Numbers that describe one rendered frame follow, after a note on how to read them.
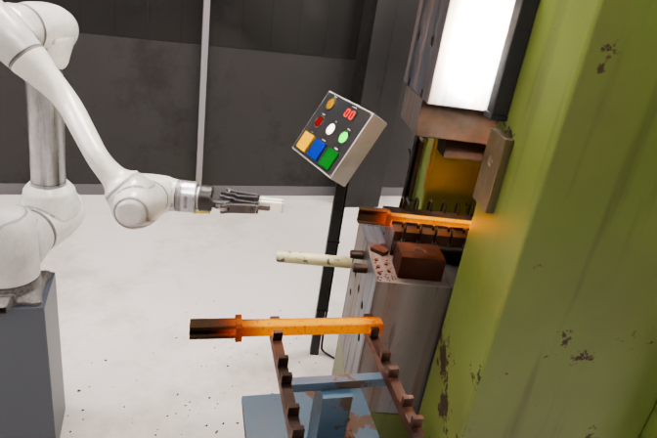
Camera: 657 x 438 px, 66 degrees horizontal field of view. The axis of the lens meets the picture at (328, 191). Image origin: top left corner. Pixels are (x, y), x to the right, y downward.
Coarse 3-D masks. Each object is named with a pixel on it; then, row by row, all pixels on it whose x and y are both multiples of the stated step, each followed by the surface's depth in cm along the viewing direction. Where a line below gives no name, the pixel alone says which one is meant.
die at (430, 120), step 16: (416, 96) 133; (416, 112) 131; (432, 112) 129; (448, 112) 129; (464, 112) 129; (480, 112) 130; (416, 128) 130; (432, 128) 130; (448, 128) 131; (464, 128) 131; (480, 128) 131
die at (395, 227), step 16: (400, 208) 160; (400, 224) 146; (416, 224) 146; (432, 224) 147; (384, 240) 152; (400, 240) 143; (432, 240) 143; (448, 240) 144; (464, 240) 144; (448, 256) 146
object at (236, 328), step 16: (192, 320) 102; (208, 320) 102; (224, 320) 103; (240, 320) 103; (256, 320) 105; (272, 320) 106; (288, 320) 106; (304, 320) 107; (320, 320) 108; (336, 320) 109; (352, 320) 110; (368, 320) 110; (192, 336) 100; (208, 336) 101; (224, 336) 102; (240, 336) 102
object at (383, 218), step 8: (360, 208) 146; (368, 208) 147; (376, 208) 147; (384, 208) 148; (360, 216) 147; (368, 216) 147; (376, 216) 147; (384, 216) 147; (392, 216) 147; (400, 216) 147; (408, 216) 148; (416, 216) 149; (424, 216) 150; (376, 224) 147; (384, 224) 148; (440, 224) 148; (448, 224) 149; (456, 224) 149; (464, 224) 149
